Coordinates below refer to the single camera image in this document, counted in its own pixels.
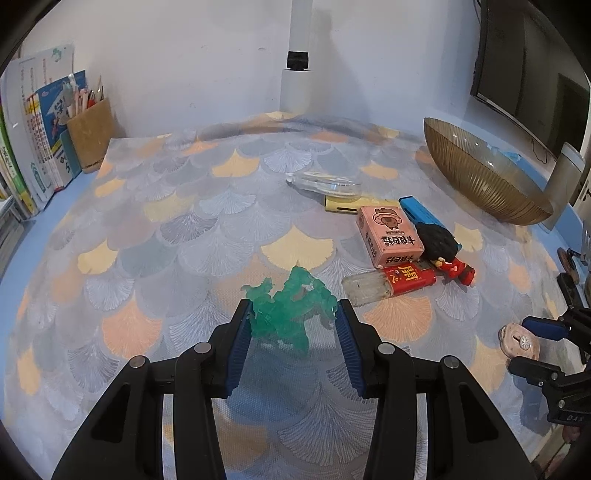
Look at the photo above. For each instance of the black monitor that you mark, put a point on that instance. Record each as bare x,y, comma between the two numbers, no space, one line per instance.
531,69

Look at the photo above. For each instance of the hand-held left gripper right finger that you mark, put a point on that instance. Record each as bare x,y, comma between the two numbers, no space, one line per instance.
350,350

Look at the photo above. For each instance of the yellow case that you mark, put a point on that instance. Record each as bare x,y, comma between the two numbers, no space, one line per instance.
339,206

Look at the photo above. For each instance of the grey thermos bottle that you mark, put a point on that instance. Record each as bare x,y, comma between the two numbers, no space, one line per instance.
565,184

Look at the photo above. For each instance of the black smartphone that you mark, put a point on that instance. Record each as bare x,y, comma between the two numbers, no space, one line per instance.
570,290

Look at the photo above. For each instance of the row of books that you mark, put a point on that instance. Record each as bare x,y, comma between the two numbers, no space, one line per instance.
37,138

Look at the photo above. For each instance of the red lighter with clear end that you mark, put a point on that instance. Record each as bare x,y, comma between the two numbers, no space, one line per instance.
401,281

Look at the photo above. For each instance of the blue bookend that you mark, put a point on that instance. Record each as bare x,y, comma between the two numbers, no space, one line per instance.
69,154

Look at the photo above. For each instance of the blue lighter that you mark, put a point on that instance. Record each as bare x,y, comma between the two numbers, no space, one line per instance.
418,210

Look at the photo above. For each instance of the fan-patterned table mat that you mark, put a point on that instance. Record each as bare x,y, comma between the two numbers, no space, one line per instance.
184,207

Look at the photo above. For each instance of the bunch of pens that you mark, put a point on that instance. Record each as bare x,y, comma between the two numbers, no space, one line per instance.
83,94

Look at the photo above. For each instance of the wooden pen holder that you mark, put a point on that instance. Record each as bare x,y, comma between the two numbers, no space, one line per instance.
92,136

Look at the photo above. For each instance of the amber ribbed glass bowl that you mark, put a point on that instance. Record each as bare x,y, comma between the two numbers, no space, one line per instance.
485,180

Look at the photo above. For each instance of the pink cartoon box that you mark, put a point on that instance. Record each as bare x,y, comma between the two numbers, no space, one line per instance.
390,237

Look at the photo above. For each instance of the pink round toy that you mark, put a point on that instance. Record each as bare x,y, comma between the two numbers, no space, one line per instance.
519,344

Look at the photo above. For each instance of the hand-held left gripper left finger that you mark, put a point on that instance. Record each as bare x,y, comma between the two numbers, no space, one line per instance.
238,350

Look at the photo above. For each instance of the black-haired doll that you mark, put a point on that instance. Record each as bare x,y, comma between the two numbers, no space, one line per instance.
438,242

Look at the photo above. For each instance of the green translucent dragon figure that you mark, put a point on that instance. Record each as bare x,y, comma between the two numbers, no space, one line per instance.
286,309

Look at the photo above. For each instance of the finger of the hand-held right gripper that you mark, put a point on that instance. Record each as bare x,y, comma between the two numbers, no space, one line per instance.
531,369
545,327

